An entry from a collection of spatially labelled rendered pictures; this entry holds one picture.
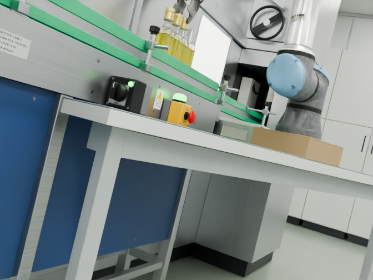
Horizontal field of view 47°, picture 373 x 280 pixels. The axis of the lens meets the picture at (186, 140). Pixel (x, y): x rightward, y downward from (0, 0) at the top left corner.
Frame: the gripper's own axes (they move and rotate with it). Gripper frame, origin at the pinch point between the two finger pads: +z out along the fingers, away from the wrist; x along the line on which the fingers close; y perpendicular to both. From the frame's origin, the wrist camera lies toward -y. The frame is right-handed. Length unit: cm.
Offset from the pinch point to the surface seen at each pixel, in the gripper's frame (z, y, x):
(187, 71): 21.3, 13.6, 14.1
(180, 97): 31.8, 26.4, 20.5
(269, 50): -18, -102, 1
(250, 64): -8, -102, -8
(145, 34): 8.8, 6.2, -11.7
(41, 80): 39, 79, 17
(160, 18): -0.2, -1.3, -11.8
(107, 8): 6.8, 27.6, -14.5
